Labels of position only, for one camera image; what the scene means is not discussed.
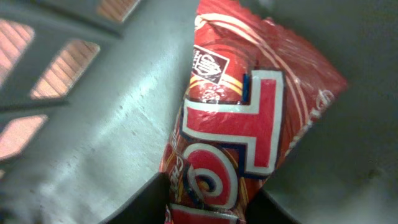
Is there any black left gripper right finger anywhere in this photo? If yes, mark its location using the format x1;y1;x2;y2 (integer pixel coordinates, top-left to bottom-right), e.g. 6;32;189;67
245;187;300;224

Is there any grey plastic basket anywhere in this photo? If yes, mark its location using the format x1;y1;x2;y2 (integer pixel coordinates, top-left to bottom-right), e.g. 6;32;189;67
1;1;397;223

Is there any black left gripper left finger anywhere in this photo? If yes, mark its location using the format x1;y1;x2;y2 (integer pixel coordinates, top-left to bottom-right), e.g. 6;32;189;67
100;172;170;224

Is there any red Top chocolate bar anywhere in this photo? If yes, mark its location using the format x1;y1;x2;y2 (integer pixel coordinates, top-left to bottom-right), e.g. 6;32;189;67
160;0;347;223

